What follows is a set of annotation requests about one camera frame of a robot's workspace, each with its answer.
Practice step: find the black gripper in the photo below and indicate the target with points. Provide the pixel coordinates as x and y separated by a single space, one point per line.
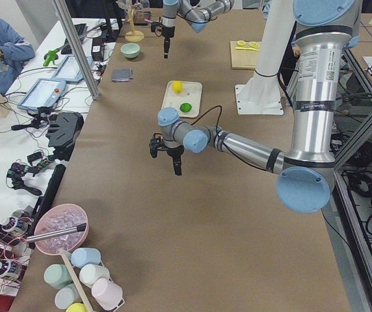
175 151
168 31

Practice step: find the green lime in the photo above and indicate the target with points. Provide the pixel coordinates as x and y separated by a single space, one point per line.
185 107

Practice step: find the whole yellow lemon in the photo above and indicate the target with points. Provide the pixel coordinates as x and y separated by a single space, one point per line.
177 87

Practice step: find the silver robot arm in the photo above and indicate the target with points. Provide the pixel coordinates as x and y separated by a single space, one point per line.
322 30
196 17

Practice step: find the beige plastic tray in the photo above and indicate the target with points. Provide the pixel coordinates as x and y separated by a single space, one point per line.
192 92

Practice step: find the wooden mug tree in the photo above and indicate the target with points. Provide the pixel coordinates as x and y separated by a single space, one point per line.
132 35

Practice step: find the mint green bowl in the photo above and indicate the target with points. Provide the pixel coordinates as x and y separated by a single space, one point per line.
130 50

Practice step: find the grey folded cloth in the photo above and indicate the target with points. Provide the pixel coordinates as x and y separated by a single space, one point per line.
122 75

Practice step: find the yellow lemon peel piece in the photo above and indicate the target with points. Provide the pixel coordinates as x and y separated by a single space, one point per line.
246 48

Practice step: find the wooden cutting board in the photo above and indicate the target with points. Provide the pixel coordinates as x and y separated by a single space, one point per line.
243 60

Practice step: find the blue teach pendant far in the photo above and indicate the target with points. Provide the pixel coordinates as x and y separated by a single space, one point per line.
68 70

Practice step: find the blue teach pendant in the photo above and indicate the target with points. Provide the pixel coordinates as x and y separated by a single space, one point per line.
44 93
68 70

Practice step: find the green toy clamp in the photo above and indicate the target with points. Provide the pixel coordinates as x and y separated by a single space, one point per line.
51 56

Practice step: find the pink bowl with ice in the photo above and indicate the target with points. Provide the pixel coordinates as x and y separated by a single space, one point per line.
63 228

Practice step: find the blue teach pendant near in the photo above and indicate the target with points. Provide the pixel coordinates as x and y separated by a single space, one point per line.
44 93

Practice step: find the blue plastic cup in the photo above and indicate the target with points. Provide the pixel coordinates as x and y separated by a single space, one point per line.
84 256

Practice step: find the white plastic cup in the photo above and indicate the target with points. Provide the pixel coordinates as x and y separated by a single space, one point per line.
91 273

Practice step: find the pink plastic cup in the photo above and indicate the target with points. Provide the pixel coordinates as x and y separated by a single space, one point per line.
108 294

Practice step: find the seated person blue jacket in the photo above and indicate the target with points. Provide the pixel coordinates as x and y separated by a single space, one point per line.
15 51

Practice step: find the green plastic cup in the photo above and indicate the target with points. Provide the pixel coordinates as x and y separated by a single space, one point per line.
57 276

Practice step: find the grey plastic cup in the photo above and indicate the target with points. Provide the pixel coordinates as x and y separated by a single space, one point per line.
67 296

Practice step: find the yellow plastic cup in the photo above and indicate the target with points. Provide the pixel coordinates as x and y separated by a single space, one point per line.
76 307

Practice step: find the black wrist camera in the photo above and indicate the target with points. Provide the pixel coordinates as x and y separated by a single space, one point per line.
156 144

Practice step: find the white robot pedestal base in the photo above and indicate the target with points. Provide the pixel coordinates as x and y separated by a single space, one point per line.
261 94

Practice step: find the aluminium frame post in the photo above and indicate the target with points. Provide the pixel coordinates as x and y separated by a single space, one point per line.
65 19

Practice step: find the black bracket device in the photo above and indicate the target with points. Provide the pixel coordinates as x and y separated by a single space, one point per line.
64 128

